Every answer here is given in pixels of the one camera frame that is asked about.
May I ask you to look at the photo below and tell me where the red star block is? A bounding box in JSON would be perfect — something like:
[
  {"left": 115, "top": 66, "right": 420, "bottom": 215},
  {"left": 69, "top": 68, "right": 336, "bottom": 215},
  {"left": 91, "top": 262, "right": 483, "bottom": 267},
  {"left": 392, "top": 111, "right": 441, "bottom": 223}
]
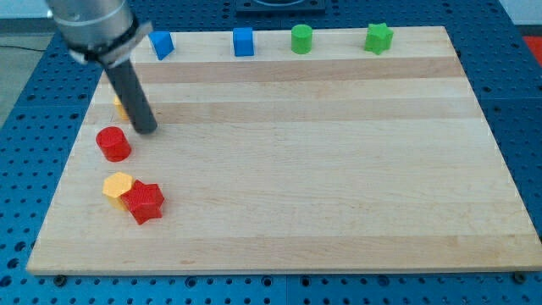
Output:
[{"left": 120, "top": 180, "right": 164, "bottom": 225}]

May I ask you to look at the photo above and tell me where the yellow block behind rod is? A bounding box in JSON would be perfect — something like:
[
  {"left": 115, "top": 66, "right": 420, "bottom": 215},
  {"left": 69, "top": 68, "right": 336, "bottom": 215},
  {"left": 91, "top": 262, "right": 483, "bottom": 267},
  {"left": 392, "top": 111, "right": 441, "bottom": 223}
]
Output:
[{"left": 113, "top": 96, "right": 129, "bottom": 120}]

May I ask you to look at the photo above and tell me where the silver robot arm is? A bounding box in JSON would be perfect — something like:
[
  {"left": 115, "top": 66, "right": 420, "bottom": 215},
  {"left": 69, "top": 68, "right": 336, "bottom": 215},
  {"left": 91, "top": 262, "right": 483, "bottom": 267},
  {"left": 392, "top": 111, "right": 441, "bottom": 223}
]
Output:
[{"left": 46, "top": 0, "right": 152, "bottom": 68}]

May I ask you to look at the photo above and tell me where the blue triangle block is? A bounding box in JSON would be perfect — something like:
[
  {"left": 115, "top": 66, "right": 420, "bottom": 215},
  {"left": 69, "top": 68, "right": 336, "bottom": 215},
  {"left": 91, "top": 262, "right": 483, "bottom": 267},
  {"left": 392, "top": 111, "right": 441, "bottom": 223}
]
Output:
[{"left": 148, "top": 31, "right": 174, "bottom": 60}]

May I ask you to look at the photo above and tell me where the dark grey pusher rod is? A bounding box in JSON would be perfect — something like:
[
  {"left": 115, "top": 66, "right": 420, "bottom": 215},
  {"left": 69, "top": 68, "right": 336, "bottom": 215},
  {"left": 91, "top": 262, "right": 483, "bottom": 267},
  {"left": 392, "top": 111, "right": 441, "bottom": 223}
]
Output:
[{"left": 104, "top": 59, "right": 158, "bottom": 135}]

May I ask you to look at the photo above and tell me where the wooden board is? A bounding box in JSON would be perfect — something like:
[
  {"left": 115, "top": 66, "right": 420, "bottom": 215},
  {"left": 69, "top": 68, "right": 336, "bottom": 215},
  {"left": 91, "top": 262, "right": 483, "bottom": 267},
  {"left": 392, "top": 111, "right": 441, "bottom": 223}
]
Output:
[{"left": 27, "top": 26, "right": 541, "bottom": 275}]

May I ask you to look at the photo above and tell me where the yellow hexagon block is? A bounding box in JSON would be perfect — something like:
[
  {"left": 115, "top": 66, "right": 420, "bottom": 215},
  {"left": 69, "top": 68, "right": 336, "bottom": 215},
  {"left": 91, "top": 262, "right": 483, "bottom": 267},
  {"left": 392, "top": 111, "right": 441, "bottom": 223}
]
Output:
[{"left": 102, "top": 172, "right": 134, "bottom": 211}]

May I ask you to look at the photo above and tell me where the red cylinder block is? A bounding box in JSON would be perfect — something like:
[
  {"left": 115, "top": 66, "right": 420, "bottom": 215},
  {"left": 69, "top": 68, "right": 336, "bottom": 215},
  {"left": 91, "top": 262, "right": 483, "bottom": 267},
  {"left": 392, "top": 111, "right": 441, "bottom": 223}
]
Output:
[{"left": 96, "top": 126, "right": 131, "bottom": 162}]

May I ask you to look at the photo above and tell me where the blue cube block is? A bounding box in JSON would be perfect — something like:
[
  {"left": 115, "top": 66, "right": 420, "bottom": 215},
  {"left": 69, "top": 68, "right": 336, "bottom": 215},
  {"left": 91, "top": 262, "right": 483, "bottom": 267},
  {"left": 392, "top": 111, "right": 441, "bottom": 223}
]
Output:
[{"left": 233, "top": 27, "right": 255, "bottom": 57}]

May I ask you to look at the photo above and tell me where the green cylinder block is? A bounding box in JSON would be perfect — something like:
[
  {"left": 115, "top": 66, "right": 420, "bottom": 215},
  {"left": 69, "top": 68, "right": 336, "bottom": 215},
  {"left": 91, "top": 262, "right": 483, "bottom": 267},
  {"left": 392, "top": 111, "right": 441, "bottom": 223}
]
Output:
[{"left": 290, "top": 24, "right": 312, "bottom": 54}]

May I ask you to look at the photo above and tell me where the green star block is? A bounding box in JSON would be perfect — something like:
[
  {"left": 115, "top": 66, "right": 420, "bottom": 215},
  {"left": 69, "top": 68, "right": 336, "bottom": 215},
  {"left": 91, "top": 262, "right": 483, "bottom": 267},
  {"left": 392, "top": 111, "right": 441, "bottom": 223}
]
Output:
[{"left": 364, "top": 23, "right": 394, "bottom": 55}]

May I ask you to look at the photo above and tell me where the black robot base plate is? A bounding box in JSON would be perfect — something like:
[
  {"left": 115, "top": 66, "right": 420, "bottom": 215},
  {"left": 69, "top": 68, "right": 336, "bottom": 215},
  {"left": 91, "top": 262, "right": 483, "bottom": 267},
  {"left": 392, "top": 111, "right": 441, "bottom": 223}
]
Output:
[{"left": 235, "top": 0, "right": 327, "bottom": 14}]

